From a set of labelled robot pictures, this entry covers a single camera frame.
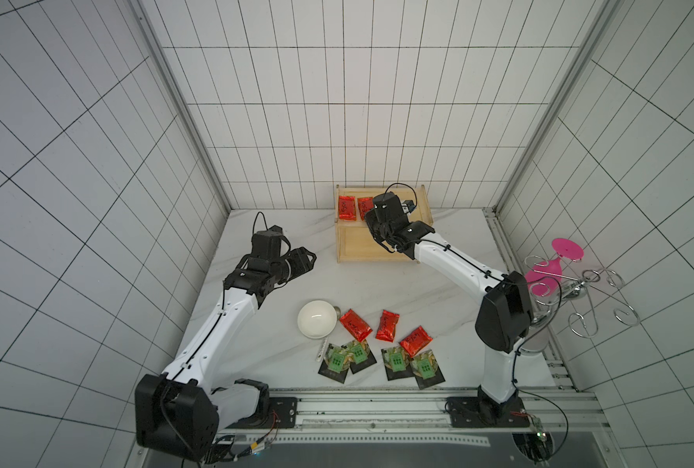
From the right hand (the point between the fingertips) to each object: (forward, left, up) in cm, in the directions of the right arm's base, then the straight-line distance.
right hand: (350, 214), depth 86 cm
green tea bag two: (-34, -4, -24) cm, 41 cm away
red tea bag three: (-26, -12, -22) cm, 36 cm away
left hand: (-16, +11, -5) cm, 20 cm away
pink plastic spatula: (-20, -49, +2) cm, 53 cm away
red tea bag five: (-30, -21, -22) cm, 42 cm away
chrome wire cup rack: (-23, -54, +2) cm, 59 cm away
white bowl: (-25, +9, -21) cm, 34 cm away
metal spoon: (-33, +6, -23) cm, 40 cm away
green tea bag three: (-35, -15, -24) cm, 45 cm away
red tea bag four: (-25, -3, -23) cm, 34 cm away
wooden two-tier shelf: (+6, -1, -21) cm, 21 cm away
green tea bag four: (-37, -23, -24) cm, 49 cm away
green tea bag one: (-36, +2, -23) cm, 43 cm away
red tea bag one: (+4, +1, -1) cm, 4 cm away
